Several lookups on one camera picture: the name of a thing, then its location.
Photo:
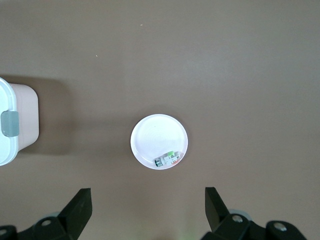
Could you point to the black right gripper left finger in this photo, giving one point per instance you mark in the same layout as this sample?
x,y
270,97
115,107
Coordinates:
x,y
72,217

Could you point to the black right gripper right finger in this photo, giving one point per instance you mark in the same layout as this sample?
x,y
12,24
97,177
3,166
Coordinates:
x,y
218,216

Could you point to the pale pink round plate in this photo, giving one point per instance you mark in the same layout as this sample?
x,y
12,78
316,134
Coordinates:
x,y
157,135

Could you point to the pink box with white lid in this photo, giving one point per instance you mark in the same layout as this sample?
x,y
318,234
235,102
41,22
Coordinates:
x,y
25,120

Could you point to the grey box latch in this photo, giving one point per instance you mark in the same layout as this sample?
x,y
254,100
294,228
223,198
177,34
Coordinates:
x,y
10,123

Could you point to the green and silver push-button switch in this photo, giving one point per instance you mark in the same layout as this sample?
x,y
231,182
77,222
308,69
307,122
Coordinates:
x,y
165,159

